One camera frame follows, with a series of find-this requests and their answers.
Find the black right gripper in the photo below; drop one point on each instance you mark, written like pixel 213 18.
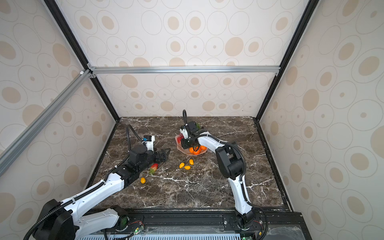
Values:
pixel 184 145

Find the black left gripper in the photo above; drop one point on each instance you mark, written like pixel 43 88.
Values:
pixel 159 159

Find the pink scalloped fruit bowl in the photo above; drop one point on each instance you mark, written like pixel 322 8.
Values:
pixel 186 151

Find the red fake strawberry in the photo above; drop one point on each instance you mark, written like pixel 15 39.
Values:
pixel 179 138

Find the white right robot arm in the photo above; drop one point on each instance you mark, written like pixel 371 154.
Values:
pixel 232 166

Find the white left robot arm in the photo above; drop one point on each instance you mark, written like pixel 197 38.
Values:
pixel 90 198

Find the red strawberry with green leaf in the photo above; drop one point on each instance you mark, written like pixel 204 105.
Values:
pixel 153 169

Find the silver horizontal aluminium bar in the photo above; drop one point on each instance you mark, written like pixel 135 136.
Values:
pixel 185 70

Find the silver diagonal aluminium bar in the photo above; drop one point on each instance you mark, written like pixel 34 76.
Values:
pixel 23 140

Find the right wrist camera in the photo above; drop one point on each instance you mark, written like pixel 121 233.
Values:
pixel 187 130

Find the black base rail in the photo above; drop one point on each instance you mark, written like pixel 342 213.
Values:
pixel 177 224

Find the black vertical frame post right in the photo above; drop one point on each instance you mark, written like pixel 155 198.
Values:
pixel 302 25

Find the black vertical frame post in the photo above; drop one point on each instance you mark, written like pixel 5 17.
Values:
pixel 60 20
pixel 302 25

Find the black vertical frame post left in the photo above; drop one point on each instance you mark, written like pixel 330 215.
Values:
pixel 60 20

